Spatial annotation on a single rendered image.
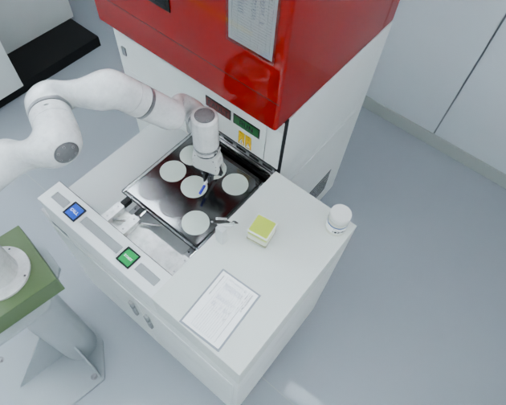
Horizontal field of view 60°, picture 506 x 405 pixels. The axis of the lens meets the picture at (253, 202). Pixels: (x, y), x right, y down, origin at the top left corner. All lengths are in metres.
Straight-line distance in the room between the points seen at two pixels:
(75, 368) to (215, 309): 1.18
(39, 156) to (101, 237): 0.49
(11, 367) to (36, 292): 0.99
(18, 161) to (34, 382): 1.47
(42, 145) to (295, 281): 0.81
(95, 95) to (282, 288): 0.77
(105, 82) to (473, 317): 2.21
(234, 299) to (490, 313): 1.72
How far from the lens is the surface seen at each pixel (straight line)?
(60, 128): 1.09
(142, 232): 1.58
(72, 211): 1.58
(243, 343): 1.32
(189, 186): 1.63
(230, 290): 1.37
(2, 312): 1.57
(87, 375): 2.37
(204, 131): 1.32
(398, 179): 2.95
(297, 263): 1.42
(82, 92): 1.12
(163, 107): 1.20
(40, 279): 1.56
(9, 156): 1.17
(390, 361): 2.44
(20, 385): 2.45
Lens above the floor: 2.25
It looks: 58 degrees down
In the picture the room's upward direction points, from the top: 5 degrees clockwise
